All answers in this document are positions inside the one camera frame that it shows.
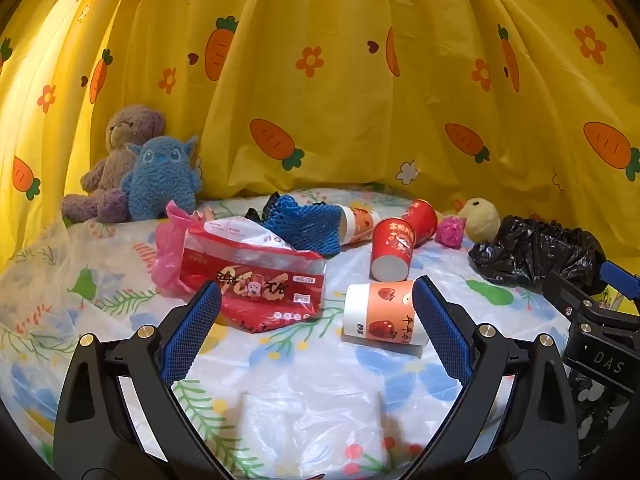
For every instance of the white orange paper cup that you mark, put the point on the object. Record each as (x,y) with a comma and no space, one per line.
(380,315)
(357,222)

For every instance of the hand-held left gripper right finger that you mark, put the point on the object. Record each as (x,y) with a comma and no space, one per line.
(442,330)

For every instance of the black trash bag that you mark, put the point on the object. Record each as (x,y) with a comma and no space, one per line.
(525,250)

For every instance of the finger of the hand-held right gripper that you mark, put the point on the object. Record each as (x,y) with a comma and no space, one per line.
(620,280)
(570,295)

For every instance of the pink plastic ball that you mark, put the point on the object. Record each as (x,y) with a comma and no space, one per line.
(450,232)

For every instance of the floral sheet with plastic cover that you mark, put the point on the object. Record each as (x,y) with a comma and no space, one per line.
(300,385)

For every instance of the red paper cup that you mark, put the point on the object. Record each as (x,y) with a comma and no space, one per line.
(422,217)
(392,245)

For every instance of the red tissue packet wrapper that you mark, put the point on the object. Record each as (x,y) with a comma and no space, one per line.
(265,280)

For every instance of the black plastic bag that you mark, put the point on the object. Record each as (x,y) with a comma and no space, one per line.
(272,199)

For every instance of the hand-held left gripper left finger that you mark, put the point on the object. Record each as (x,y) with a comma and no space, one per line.
(192,330)

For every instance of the yellow plush duck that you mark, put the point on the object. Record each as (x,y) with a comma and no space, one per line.
(480,220)

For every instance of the blue foam net sleeve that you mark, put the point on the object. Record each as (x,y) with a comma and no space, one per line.
(300,225)

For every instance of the pink plastic bag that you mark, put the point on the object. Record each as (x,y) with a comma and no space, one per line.
(167,255)

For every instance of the blue plush monster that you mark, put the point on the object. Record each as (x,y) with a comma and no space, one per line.
(160,180)

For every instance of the purple teddy bear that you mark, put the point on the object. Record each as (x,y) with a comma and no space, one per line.
(125,132)

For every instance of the yellow carrot print curtain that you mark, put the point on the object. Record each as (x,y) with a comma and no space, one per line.
(350,110)

